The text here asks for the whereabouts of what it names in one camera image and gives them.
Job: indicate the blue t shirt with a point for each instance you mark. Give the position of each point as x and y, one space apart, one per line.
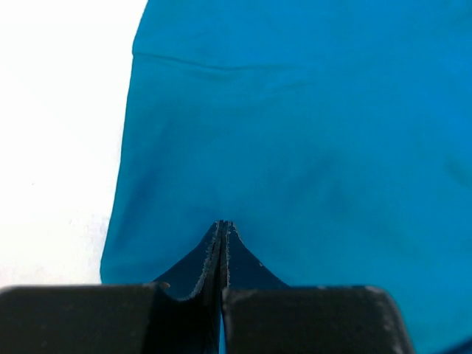
335 134

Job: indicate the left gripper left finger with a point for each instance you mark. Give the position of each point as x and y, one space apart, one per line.
175 313

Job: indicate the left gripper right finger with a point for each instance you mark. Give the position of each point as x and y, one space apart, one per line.
262 314

